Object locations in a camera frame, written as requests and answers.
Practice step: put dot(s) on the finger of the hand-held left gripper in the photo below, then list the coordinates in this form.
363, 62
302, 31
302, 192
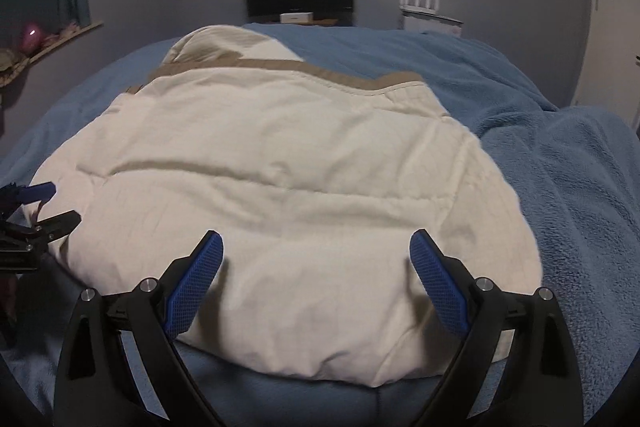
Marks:
35, 192
57, 223

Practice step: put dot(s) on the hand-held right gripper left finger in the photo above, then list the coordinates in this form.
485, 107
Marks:
200, 274

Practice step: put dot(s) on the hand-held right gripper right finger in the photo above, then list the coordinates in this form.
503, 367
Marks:
437, 274

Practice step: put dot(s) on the cream padded jacket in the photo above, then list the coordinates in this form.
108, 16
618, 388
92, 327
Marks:
280, 207

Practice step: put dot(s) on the blue fleece blanket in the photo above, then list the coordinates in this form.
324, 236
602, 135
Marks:
560, 187

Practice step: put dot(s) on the pink glowing lamp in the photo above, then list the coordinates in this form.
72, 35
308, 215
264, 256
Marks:
31, 38

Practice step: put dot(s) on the colourful trinket pile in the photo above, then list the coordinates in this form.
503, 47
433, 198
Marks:
60, 33

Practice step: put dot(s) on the white box under router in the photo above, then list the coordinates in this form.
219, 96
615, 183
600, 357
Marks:
432, 24

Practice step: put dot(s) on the small white device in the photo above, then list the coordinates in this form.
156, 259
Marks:
297, 17

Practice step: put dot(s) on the wooden television stand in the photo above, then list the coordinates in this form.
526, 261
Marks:
327, 22

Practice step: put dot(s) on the white door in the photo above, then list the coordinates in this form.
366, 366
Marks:
607, 32

